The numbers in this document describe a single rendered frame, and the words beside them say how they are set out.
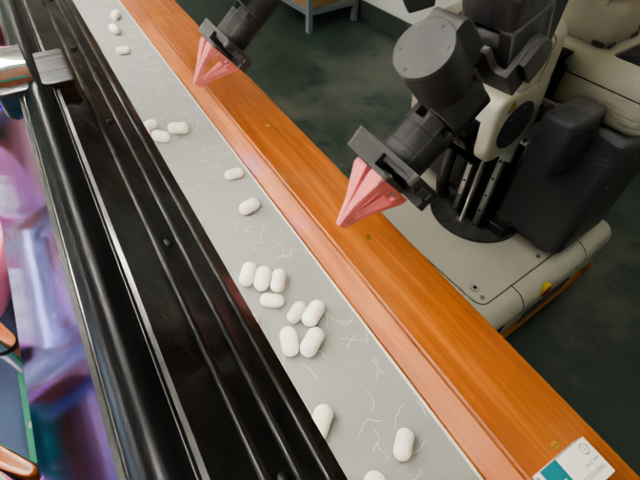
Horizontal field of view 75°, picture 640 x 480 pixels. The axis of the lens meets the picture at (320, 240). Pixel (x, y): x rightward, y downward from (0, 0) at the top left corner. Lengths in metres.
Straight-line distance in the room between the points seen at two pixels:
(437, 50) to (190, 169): 0.48
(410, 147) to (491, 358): 0.25
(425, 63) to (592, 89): 0.75
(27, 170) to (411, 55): 0.32
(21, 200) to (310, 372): 0.38
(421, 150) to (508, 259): 0.89
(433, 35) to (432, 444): 0.39
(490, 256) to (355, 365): 0.84
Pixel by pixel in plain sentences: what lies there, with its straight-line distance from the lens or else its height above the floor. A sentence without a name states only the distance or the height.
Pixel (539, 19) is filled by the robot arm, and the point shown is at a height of 1.05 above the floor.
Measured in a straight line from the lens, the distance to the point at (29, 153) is 0.19.
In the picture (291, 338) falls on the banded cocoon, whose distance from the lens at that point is 0.50.
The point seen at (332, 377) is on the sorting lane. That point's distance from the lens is 0.50.
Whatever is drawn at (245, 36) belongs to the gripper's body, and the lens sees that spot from 0.81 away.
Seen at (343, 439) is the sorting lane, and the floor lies 0.74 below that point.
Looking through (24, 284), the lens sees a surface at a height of 1.08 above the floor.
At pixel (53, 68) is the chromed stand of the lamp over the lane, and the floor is 1.11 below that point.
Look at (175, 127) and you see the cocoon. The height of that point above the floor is 0.76.
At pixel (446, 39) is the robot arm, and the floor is 1.05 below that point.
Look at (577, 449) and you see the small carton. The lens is 0.50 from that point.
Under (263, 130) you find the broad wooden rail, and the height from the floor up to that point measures 0.77.
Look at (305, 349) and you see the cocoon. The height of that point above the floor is 0.76.
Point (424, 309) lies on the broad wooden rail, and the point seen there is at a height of 0.76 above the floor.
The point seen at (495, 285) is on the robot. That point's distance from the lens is 1.24.
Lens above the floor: 1.20
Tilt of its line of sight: 49 degrees down
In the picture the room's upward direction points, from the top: 2 degrees clockwise
